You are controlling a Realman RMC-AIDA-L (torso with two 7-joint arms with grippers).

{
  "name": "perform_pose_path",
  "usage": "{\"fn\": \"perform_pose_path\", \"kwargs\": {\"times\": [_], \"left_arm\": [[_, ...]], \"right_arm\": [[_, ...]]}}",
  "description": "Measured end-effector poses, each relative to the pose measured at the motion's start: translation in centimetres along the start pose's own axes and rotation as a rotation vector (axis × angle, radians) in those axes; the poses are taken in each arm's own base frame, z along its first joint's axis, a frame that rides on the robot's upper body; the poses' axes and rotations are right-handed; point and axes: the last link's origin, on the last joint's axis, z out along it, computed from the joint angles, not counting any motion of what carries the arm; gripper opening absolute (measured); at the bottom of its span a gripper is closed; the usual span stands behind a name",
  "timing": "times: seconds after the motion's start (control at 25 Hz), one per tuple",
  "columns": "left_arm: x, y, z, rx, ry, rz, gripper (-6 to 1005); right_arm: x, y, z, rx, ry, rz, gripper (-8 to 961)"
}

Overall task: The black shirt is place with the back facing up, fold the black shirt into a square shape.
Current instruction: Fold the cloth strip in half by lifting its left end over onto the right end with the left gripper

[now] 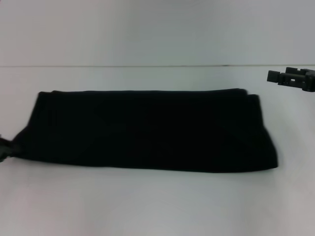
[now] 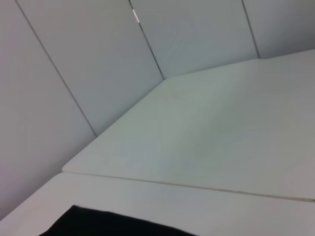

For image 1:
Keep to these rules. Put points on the black shirt with white print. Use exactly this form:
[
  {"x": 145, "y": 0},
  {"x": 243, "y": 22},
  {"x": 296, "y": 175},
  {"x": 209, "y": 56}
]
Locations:
[{"x": 147, "y": 130}]

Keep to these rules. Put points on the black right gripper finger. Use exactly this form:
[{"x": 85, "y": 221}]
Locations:
[{"x": 273, "y": 76}]

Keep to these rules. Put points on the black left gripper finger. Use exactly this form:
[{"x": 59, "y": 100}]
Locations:
[{"x": 6, "y": 147}]

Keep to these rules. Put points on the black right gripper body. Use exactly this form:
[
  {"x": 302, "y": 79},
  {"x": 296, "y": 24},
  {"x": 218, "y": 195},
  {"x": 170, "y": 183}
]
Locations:
[{"x": 306, "y": 79}]

